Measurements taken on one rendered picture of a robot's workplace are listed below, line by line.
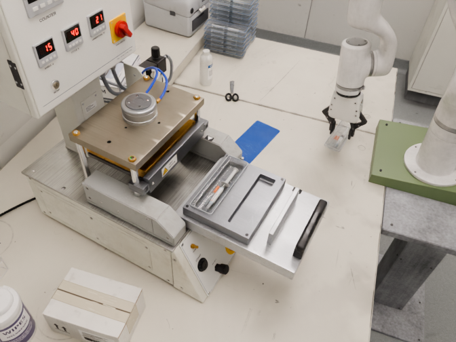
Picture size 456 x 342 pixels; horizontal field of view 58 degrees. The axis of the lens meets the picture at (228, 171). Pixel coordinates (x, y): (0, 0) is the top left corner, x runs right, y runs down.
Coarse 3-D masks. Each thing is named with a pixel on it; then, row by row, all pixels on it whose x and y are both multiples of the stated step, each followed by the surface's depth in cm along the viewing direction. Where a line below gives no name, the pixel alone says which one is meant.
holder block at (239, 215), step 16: (208, 176) 97; (240, 176) 98; (256, 176) 98; (272, 176) 99; (240, 192) 95; (256, 192) 97; (272, 192) 95; (192, 208) 91; (224, 208) 91; (240, 208) 93; (256, 208) 93; (208, 224) 90; (224, 224) 88; (240, 224) 90; (256, 224) 89; (240, 240) 88
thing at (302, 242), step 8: (320, 200) 92; (320, 208) 91; (312, 216) 89; (320, 216) 89; (312, 224) 87; (304, 232) 86; (312, 232) 86; (304, 240) 84; (296, 248) 84; (304, 248) 83; (296, 256) 86
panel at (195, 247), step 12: (192, 240) 96; (204, 240) 99; (192, 252) 96; (204, 252) 100; (216, 252) 104; (228, 252) 108; (192, 264) 96; (228, 264) 108; (204, 276) 100; (216, 276) 104; (204, 288) 101
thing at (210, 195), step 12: (228, 156) 101; (228, 168) 98; (240, 168) 99; (216, 180) 95; (228, 180) 96; (204, 192) 93; (216, 192) 93; (192, 204) 90; (204, 204) 90; (216, 204) 91
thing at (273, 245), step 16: (192, 192) 97; (288, 192) 99; (304, 192) 99; (272, 208) 95; (288, 208) 91; (304, 208) 95; (192, 224) 91; (272, 224) 92; (288, 224) 92; (304, 224) 92; (224, 240) 89; (256, 240) 89; (272, 240) 87; (288, 240) 89; (256, 256) 87; (272, 256) 86; (288, 256) 86; (288, 272) 84
